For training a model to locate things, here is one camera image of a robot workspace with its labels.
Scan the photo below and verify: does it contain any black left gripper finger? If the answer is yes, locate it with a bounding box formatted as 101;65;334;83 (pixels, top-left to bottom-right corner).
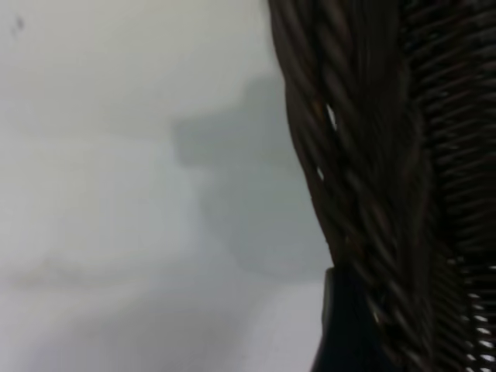
312;267;383;372

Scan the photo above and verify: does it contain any dark brown woven basket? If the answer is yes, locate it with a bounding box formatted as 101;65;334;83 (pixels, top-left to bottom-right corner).
267;0;496;372

